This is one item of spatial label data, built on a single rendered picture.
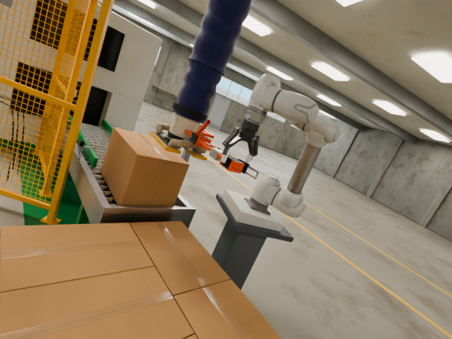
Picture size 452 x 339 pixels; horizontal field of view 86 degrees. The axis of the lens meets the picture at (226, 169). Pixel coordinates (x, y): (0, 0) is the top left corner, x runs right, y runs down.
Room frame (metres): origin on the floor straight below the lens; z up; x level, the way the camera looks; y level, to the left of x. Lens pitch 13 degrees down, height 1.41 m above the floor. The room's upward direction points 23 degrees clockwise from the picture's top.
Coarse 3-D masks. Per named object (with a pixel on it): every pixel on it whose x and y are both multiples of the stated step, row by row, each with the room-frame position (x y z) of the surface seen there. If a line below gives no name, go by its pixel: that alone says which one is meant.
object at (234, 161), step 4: (228, 156) 1.10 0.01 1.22; (228, 160) 1.08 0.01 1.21; (232, 160) 1.05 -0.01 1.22; (236, 160) 1.08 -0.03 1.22; (224, 164) 1.09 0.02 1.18; (228, 164) 1.07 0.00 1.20; (232, 164) 1.04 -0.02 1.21; (236, 164) 1.06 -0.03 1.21; (240, 164) 1.07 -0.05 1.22; (244, 164) 1.08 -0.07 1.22; (228, 168) 1.06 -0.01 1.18; (232, 168) 1.05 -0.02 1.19; (236, 172) 1.07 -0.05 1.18; (240, 172) 1.08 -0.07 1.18
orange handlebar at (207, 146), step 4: (188, 132) 1.45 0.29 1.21; (192, 132) 1.50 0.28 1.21; (204, 132) 1.85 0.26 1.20; (208, 132) 1.82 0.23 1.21; (208, 136) 1.73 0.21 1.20; (212, 136) 1.75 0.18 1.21; (200, 140) 1.32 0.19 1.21; (200, 144) 1.31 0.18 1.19; (204, 144) 1.27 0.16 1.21; (208, 144) 1.26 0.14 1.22; (212, 144) 1.31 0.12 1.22; (204, 148) 1.26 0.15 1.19; (208, 148) 1.23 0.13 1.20; (216, 148) 1.27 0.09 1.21; (220, 156) 1.14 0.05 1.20; (236, 168) 1.05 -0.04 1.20; (240, 168) 1.05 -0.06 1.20
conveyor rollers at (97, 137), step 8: (80, 128) 2.82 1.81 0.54; (88, 128) 2.96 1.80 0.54; (96, 128) 3.10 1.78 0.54; (104, 128) 3.26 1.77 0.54; (88, 136) 2.66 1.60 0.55; (96, 136) 2.79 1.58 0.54; (104, 136) 2.94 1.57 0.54; (96, 144) 2.50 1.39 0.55; (104, 144) 2.62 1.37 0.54; (96, 152) 2.33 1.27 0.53; (104, 152) 2.39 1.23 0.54; (88, 160) 2.05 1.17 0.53; (96, 168) 1.94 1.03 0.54; (96, 176) 1.79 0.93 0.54; (104, 184) 1.75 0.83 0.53; (104, 192) 1.60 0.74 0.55; (112, 200) 1.56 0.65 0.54
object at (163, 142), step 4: (152, 132) 1.60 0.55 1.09; (152, 136) 1.55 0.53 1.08; (156, 136) 1.53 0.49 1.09; (160, 136) 1.55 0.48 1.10; (156, 140) 1.48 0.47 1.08; (160, 140) 1.46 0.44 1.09; (164, 140) 1.49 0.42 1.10; (168, 140) 1.44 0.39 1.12; (160, 144) 1.42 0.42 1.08; (164, 144) 1.40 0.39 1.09; (164, 148) 1.36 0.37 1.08; (168, 148) 1.36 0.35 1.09; (172, 148) 1.39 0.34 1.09; (176, 148) 1.41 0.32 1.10; (176, 152) 1.39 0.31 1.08; (180, 152) 1.41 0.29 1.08
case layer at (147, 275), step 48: (0, 240) 0.89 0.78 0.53; (48, 240) 0.98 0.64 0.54; (96, 240) 1.11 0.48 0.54; (144, 240) 1.27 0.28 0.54; (192, 240) 1.47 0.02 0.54; (0, 288) 0.69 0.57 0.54; (48, 288) 0.76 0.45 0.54; (96, 288) 0.84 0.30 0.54; (144, 288) 0.94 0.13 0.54; (192, 288) 1.06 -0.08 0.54; (0, 336) 0.55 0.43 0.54; (48, 336) 0.60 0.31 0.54; (96, 336) 0.66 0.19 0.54; (144, 336) 0.73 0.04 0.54; (192, 336) 0.81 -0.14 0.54; (240, 336) 0.90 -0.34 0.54
